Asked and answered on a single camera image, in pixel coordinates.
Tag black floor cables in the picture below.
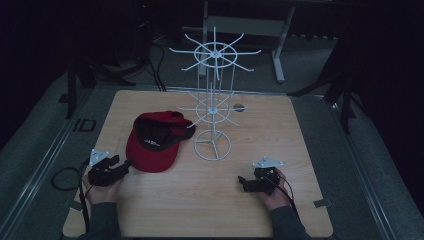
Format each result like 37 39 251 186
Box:
145 38 168 92

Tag black stand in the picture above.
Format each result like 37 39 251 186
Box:
57 56 137 120
287 33 369 135

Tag metal floor rail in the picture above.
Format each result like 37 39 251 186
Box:
0 89 96 240
321 94 399 240

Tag white wire display rack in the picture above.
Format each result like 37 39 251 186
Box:
168 26 263 162

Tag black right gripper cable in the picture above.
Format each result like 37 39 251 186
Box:
277 175 300 216

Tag person's right hand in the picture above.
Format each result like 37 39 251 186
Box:
257 167 293 212

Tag white metal desk frame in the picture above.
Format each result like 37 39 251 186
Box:
198 0 298 85

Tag person's left hand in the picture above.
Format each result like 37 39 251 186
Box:
81 172 125 205

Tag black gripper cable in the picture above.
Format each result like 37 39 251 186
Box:
50 159 92 235
277 175 300 216

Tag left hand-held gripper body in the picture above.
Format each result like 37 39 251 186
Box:
87 148 128 188

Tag black rectangular floor frame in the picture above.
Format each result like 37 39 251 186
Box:
72 118 98 133

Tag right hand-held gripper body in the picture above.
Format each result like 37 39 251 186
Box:
242 155 285 196

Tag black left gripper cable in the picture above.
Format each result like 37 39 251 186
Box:
50 159 92 235

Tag red baseball cap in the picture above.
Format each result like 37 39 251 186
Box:
125 110 197 174

